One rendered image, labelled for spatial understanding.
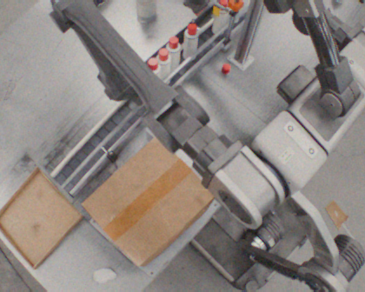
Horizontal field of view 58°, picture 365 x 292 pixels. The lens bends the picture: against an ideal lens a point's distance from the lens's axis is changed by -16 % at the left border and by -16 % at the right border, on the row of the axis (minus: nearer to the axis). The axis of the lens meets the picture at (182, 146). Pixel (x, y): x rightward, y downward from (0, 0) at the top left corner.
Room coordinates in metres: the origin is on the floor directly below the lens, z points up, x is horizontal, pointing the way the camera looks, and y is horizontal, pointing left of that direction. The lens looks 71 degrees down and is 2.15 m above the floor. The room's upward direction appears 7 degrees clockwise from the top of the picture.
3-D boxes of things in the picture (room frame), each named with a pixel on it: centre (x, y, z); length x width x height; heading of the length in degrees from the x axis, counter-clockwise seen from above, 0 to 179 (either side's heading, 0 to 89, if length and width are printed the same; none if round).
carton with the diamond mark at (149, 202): (0.19, 0.08, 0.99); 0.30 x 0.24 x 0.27; 141
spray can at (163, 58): (0.69, 0.10, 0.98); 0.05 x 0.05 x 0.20
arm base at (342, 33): (0.62, -0.38, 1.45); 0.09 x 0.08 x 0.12; 140
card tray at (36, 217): (0.10, 0.51, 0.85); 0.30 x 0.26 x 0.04; 146
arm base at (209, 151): (0.24, -0.05, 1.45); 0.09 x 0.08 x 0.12; 140
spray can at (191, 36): (0.82, 0.02, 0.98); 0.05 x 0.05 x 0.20
